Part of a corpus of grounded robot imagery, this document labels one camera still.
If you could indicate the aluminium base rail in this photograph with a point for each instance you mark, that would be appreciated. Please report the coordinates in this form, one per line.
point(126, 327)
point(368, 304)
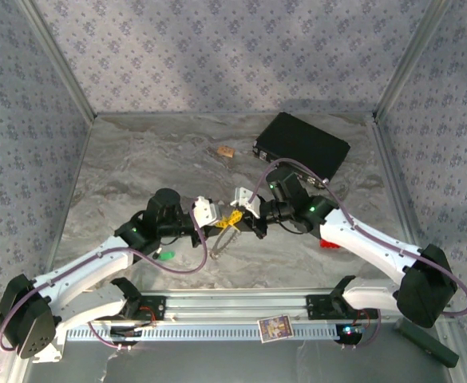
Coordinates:
point(237, 305)

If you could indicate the aluminium upright frame post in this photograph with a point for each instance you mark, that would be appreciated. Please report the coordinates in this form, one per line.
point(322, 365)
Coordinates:
point(57, 60)
point(412, 60)

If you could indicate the small brown tag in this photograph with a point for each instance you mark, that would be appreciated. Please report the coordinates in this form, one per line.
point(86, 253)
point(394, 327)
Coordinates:
point(226, 151)

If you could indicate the printed marker card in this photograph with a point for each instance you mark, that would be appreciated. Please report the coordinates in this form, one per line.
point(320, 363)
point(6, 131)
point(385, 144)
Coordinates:
point(275, 328)

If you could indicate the black case with metal latches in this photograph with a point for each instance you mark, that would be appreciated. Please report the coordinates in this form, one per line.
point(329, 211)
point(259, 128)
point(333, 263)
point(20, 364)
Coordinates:
point(305, 143)

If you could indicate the aluminium table side rail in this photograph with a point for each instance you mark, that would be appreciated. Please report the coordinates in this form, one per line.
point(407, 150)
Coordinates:
point(60, 223)
point(400, 199)

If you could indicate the dark green bar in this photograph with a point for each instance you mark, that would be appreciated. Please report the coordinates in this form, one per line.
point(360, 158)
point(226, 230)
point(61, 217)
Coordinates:
point(424, 341)

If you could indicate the aluminium table back rail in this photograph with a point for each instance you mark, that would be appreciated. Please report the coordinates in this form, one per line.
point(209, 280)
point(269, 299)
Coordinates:
point(177, 114)

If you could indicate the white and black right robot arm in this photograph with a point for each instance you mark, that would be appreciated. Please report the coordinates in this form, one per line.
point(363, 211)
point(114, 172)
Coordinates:
point(357, 239)

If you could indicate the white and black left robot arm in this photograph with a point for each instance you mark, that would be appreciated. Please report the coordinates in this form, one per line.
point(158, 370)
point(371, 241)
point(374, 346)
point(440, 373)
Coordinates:
point(97, 267)

